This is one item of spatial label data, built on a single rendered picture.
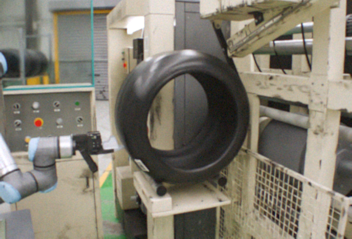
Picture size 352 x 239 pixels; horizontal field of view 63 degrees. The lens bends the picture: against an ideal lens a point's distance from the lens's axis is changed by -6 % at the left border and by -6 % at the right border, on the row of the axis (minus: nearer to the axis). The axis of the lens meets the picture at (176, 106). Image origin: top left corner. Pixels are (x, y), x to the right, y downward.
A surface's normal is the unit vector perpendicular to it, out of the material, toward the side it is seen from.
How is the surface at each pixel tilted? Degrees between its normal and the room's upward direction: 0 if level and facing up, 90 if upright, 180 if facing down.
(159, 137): 90
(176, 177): 100
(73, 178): 90
